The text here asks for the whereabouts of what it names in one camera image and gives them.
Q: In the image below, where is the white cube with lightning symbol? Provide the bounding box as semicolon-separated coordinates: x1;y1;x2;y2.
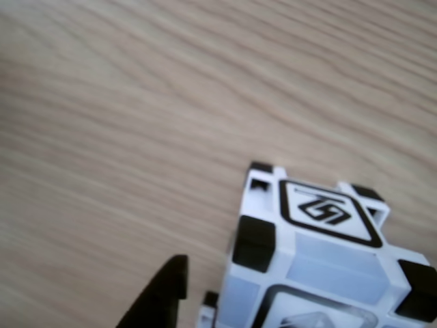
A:
197;160;433;328

